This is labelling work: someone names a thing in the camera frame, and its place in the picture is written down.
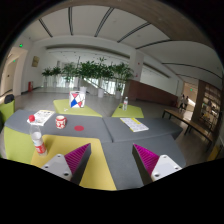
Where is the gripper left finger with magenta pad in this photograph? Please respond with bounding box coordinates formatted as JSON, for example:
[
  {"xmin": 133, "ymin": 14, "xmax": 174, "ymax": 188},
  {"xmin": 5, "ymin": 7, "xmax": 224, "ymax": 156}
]
[{"xmin": 42, "ymin": 143, "xmax": 91, "ymax": 185}]

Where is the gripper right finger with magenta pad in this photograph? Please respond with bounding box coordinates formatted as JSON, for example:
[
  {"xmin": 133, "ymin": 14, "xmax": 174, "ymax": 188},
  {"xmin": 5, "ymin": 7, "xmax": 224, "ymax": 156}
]
[{"xmin": 132, "ymin": 144, "xmax": 181, "ymax": 185}]

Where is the clear bottle with red cap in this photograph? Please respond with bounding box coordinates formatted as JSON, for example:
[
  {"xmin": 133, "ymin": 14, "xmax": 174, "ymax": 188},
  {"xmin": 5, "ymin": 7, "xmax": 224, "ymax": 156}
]
[{"xmin": 29, "ymin": 115, "xmax": 47, "ymax": 156}]

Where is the round red coaster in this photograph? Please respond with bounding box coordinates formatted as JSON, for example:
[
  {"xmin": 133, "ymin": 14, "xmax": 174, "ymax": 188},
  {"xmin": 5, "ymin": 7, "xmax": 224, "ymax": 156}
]
[{"xmin": 74, "ymin": 125, "xmax": 84, "ymax": 131}]

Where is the red and white mug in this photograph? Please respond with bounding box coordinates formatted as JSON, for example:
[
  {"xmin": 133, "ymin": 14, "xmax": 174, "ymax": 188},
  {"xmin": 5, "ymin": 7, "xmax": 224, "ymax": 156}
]
[{"xmin": 55, "ymin": 115, "xmax": 67, "ymax": 129}]

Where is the yellow and white booklet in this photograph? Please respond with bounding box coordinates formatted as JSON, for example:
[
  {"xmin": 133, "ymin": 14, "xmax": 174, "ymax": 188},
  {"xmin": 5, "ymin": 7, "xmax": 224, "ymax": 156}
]
[{"xmin": 121, "ymin": 118, "xmax": 148, "ymax": 132}]

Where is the white magazine on left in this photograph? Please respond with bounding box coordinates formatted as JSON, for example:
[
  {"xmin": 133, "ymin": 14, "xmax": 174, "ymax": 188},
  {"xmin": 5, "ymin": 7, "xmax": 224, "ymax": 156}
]
[{"xmin": 27, "ymin": 110, "xmax": 54, "ymax": 126}]

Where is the long wooden bench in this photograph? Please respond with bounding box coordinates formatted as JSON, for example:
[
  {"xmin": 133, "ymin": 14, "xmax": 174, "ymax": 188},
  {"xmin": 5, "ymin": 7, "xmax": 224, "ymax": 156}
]
[{"xmin": 162, "ymin": 109, "xmax": 213, "ymax": 145}]

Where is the red white blue cube box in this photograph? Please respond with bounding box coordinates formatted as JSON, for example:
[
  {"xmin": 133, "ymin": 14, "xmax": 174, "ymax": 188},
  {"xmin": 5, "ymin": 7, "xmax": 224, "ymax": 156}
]
[{"xmin": 69, "ymin": 91, "xmax": 85, "ymax": 108}]

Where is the clear bottle on far table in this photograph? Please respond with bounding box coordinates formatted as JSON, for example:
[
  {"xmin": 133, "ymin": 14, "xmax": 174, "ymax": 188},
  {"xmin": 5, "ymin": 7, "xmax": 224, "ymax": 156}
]
[{"xmin": 122, "ymin": 97, "xmax": 128, "ymax": 111}]

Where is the person in white shirt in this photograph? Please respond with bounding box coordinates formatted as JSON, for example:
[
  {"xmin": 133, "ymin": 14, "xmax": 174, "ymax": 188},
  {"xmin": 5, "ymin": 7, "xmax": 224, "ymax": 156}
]
[
  {"xmin": 179, "ymin": 94, "xmax": 185, "ymax": 110},
  {"xmin": 184, "ymin": 96, "xmax": 189, "ymax": 110}
]

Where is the wooden bookshelf on right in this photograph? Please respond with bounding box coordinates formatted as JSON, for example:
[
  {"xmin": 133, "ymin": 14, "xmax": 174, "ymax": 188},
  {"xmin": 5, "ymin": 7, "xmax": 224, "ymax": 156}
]
[{"xmin": 191, "ymin": 80, "xmax": 221, "ymax": 132}]

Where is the green chair on left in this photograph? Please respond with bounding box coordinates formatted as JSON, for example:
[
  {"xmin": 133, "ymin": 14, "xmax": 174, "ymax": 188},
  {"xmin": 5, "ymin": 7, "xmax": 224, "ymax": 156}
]
[{"xmin": 0, "ymin": 101, "xmax": 15, "ymax": 123}]

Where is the dark chair on left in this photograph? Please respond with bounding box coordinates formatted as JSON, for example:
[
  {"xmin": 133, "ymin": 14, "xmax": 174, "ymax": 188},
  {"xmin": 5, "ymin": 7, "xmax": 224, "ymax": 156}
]
[{"xmin": 4, "ymin": 94, "xmax": 14, "ymax": 104}]

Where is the red fire extinguisher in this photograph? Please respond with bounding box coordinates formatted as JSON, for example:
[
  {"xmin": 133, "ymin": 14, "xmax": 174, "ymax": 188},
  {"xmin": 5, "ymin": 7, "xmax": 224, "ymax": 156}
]
[{"xmin": 28, "ymin": 81, "xmax": 33, "ymax": 92}]

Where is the row of green potted plants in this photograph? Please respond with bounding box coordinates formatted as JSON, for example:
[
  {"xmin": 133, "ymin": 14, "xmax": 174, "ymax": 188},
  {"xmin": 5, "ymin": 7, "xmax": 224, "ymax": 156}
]
[{"xmin": 42, "ymin": 58, "xmax": 133, "ymax": 93}]

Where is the framed picture on wall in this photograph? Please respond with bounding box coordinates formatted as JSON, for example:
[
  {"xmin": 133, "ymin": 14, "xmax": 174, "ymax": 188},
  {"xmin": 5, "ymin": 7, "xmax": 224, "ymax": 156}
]
[{"xmin": 32, "ymin": 56, "xmax": 40, "ymax": 67}]

